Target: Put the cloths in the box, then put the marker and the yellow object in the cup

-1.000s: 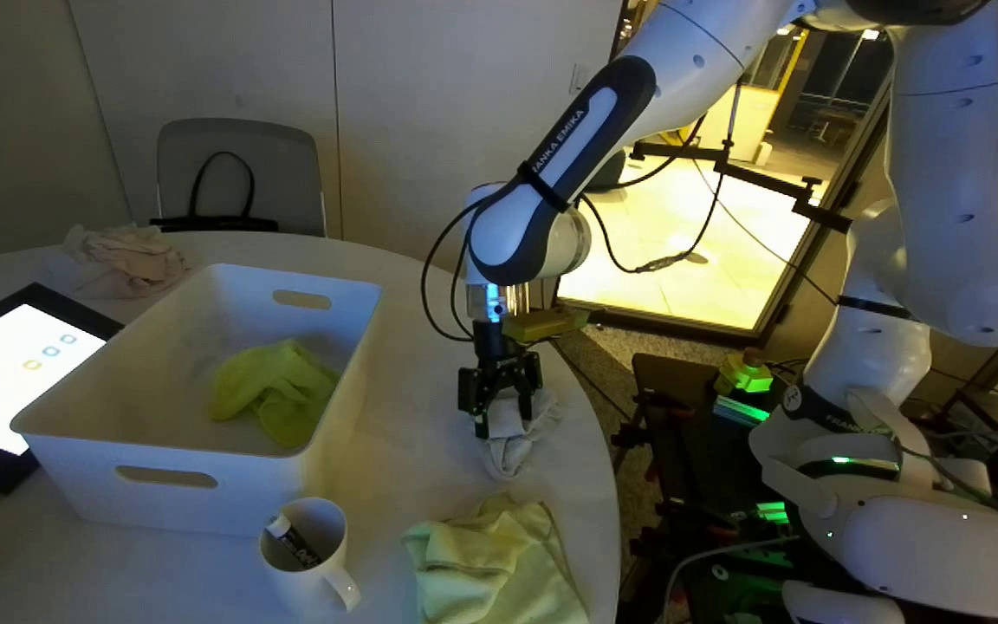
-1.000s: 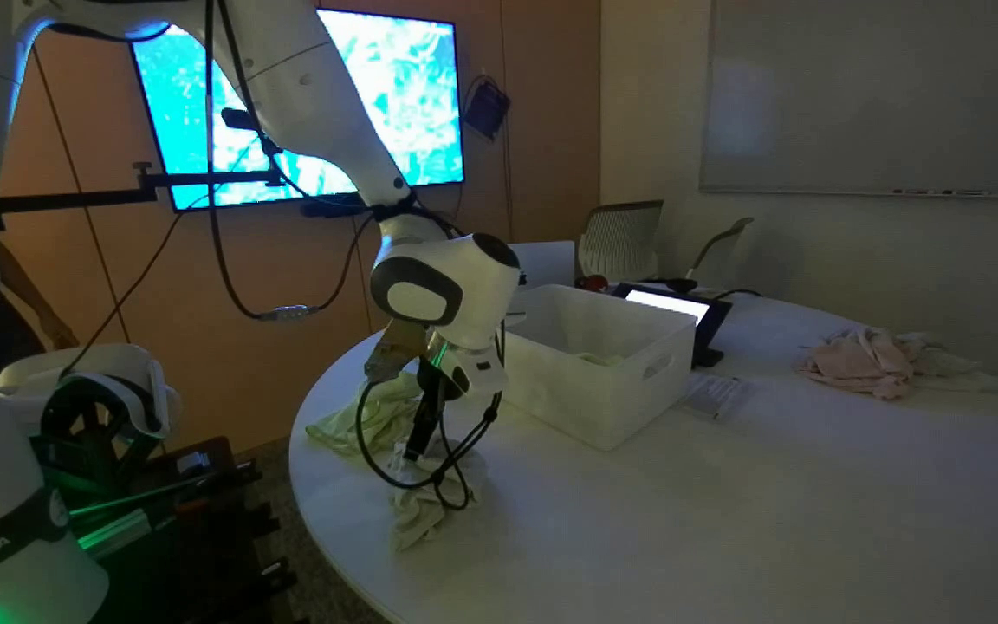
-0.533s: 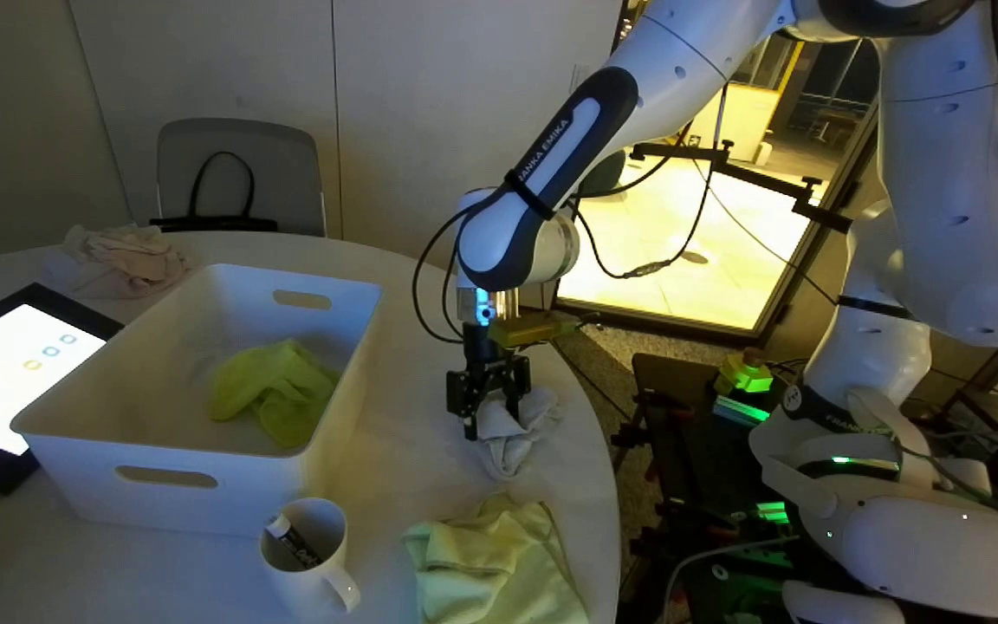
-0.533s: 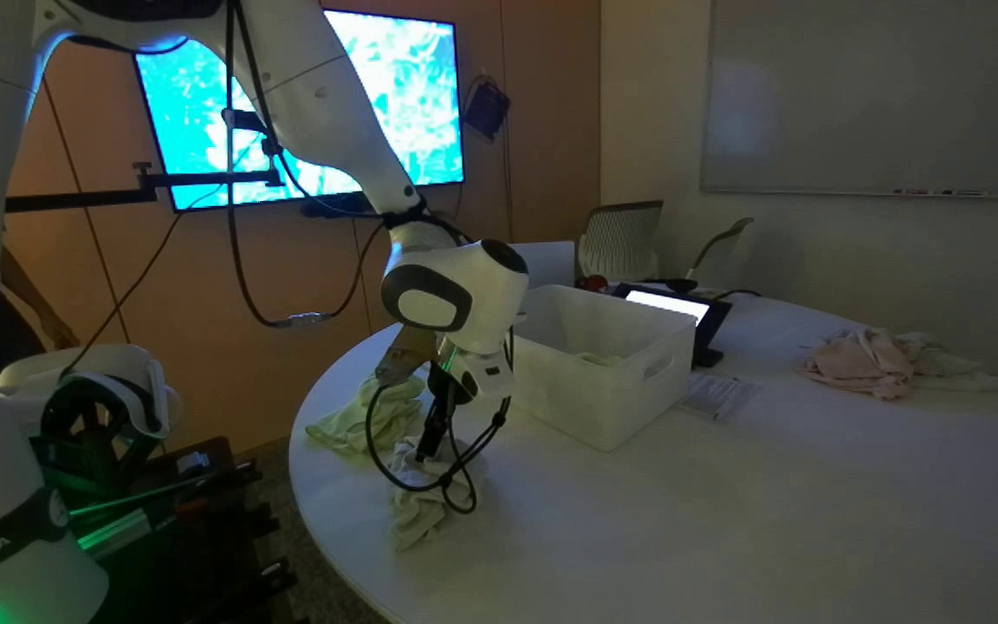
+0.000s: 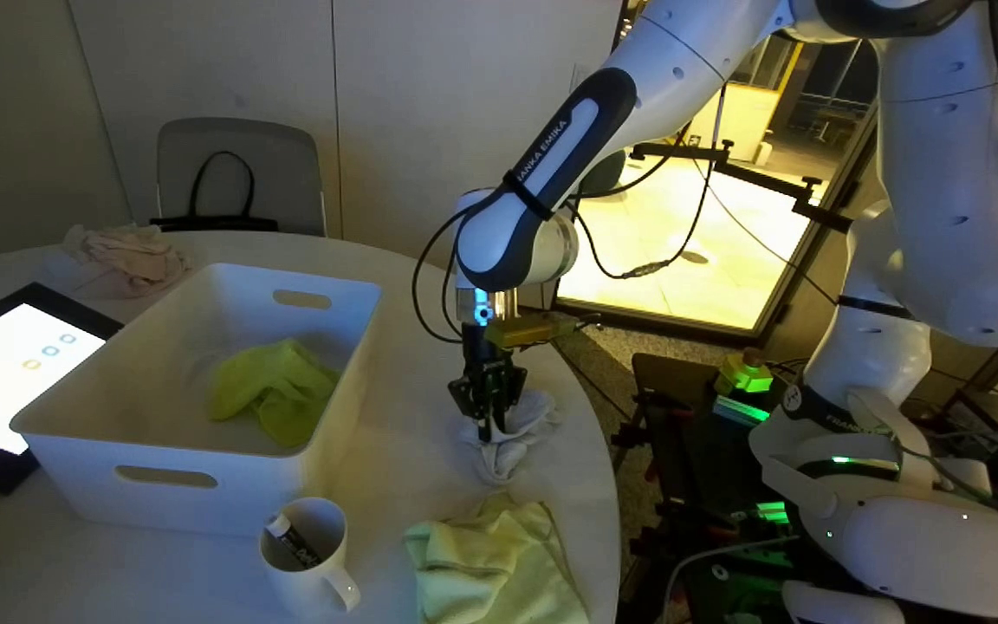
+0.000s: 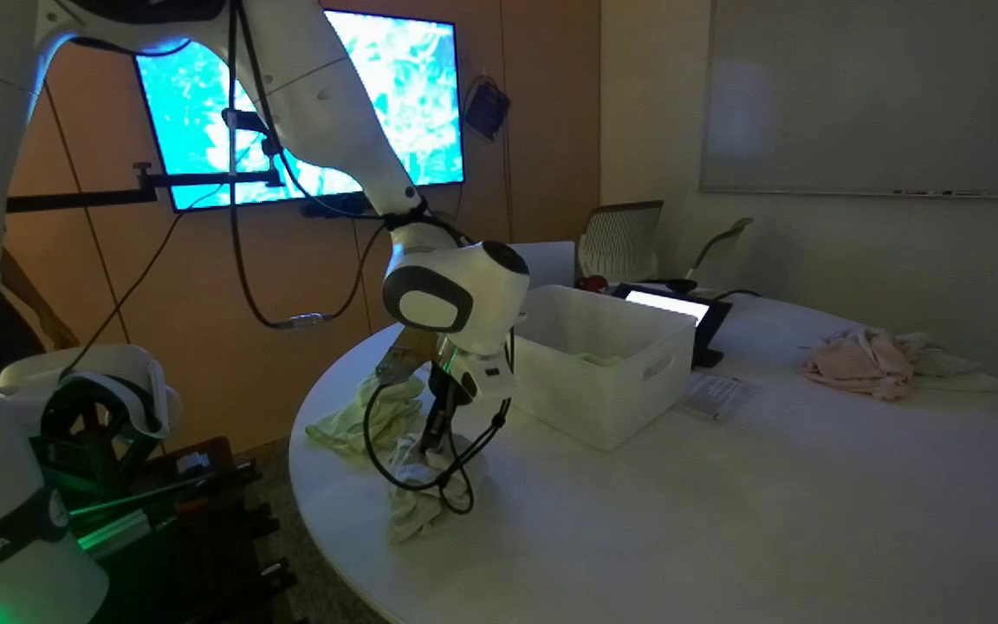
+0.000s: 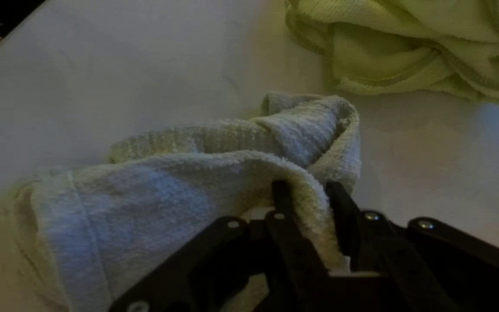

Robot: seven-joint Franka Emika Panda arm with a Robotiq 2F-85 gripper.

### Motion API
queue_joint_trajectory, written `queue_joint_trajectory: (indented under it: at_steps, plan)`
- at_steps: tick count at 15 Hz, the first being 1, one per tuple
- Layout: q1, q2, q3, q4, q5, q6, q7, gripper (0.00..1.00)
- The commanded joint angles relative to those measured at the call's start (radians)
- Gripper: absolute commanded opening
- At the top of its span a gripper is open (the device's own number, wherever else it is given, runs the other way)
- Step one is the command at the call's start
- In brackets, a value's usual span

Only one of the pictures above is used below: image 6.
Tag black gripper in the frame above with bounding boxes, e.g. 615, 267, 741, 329
417, 365, 486, 460

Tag white terry cloth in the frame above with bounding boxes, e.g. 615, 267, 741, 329
385, 444, 478, 549

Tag light green cloth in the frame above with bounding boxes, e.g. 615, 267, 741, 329
301, 374, 425, 473

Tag white plastic storage box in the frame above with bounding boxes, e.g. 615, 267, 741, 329
508, 281, 700, 454

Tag white panel with dark logo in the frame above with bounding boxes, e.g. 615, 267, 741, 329
517, 239, 578, 291

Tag black equipment cart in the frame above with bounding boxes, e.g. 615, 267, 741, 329
27, 435, 295, 624

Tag black tablet with lit screen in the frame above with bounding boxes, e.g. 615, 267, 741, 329
615, 281, 734, 374

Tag grey office chair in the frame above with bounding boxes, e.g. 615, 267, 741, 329
577, 199, 667, 287

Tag clear plastic packet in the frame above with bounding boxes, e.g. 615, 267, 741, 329
672, 370, 754, 428

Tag white rounded headset device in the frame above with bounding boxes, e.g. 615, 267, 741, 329
0, 343, 185, 480

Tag pink crumpled cloth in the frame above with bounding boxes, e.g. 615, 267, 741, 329
804, 326, 918, 406

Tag pale crumpled cloth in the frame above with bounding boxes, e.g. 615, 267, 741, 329
894, 329, 998, 391

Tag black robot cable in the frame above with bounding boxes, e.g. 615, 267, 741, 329
221, 0, 514, 521

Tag wall television screen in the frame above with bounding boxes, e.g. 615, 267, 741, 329
133, 5, 467, 216

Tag black wall mounted device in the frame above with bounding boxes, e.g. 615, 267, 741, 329
461, 75, 514, 142

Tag black stereo camera bar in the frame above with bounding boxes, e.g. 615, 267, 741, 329
220, 103, 282, 138

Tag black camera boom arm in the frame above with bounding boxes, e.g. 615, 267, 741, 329
0, 161, 295, 217

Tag wall whiteboard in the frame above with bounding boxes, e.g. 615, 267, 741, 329
700, 0, 998, 203

